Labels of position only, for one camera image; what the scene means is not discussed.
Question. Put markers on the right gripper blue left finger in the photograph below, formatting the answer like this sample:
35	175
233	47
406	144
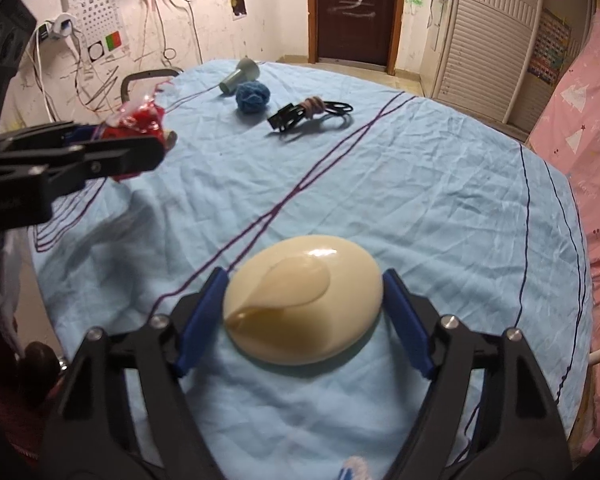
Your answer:
196	317

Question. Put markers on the pink tree pattern curtain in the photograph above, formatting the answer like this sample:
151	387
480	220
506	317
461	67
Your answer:
567	135

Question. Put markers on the cream oval plastic lid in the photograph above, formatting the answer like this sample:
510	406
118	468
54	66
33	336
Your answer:
303	300

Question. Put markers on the red snack wrapper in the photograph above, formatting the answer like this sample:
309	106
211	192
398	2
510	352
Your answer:
138	116

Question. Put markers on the eye test wall chart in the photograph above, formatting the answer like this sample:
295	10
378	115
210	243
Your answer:
101	28

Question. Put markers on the colourful wall poster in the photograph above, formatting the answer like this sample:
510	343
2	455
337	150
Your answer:
550	48

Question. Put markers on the grey metal bed rail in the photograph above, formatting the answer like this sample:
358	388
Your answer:
145	75

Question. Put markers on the grey plastic funnel cup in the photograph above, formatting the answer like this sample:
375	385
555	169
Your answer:
246	70

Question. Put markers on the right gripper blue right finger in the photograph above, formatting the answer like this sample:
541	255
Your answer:
411	320

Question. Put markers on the blue knitted ball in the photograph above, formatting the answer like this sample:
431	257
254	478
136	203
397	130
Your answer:
252	97

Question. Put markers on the dark brown wooden door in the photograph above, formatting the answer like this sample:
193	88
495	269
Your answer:
365	32

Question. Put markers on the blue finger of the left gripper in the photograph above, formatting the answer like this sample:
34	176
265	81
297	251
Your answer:
121	157
81	132

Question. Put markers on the white louvered wardrobe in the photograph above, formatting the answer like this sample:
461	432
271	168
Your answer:
477	55

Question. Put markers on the white power strip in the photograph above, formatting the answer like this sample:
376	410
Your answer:
64	26

